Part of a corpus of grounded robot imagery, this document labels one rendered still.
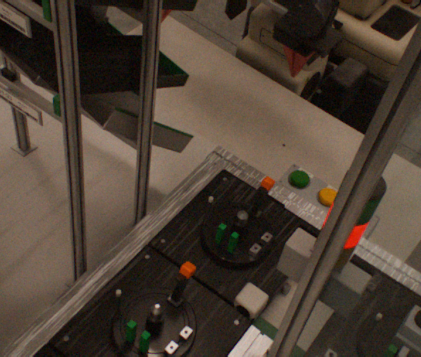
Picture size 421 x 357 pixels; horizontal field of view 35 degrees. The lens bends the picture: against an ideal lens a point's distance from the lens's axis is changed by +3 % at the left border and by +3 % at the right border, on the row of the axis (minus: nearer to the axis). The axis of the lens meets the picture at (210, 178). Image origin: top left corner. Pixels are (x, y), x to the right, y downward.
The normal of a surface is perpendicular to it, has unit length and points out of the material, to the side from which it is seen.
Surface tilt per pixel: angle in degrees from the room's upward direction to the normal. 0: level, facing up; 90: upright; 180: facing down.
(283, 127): 0
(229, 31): 0
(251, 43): 8
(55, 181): 0
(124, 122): 90
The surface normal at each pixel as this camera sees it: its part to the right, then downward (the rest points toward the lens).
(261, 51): 0.04, -0.54
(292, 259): -0.59, 0.58
